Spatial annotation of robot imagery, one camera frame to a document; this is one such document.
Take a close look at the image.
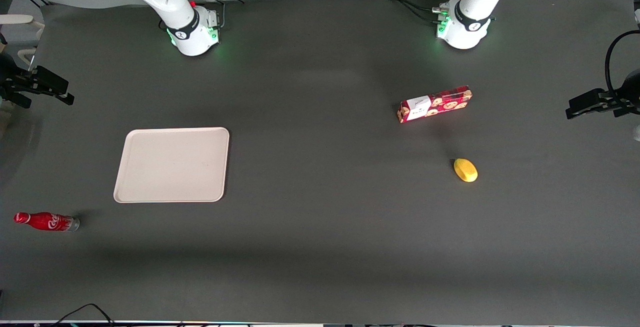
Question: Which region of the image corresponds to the black clamp camera mount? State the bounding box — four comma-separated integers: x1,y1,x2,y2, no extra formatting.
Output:
0,53,75,110
565,69,640,120

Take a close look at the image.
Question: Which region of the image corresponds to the yellow lemon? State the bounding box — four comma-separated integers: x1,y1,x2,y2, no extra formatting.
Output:
453,158,479,183

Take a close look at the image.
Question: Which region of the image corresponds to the red coke bottle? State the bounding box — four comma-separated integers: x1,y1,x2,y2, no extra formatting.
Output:
13,211,81,233

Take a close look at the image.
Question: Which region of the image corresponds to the white chair armrest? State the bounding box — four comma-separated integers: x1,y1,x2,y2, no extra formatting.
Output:
0,14,46,66

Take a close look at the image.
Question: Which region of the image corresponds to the red tartan cookie box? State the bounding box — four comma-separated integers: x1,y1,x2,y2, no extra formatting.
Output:
397,85,473,124

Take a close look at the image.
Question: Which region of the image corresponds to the thin black table-edge cable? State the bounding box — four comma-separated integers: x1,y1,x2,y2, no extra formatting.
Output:
49,303,117,327

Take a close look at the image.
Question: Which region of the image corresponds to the black looped cable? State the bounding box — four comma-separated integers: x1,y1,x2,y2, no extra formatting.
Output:
604,30,640,94

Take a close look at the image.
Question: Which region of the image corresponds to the beige rectangular plastic tray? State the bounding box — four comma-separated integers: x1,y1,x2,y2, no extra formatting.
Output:
113,127,230,203

